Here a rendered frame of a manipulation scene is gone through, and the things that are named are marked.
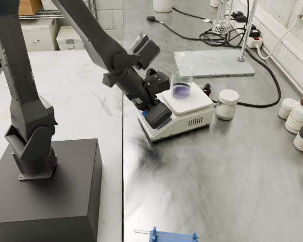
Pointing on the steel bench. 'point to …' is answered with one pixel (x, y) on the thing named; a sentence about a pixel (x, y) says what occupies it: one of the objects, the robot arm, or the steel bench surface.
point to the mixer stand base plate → (214, 63)
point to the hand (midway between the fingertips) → (154, 110)
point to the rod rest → (170, 237)
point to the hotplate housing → (180, 122)
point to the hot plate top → (194, 101)
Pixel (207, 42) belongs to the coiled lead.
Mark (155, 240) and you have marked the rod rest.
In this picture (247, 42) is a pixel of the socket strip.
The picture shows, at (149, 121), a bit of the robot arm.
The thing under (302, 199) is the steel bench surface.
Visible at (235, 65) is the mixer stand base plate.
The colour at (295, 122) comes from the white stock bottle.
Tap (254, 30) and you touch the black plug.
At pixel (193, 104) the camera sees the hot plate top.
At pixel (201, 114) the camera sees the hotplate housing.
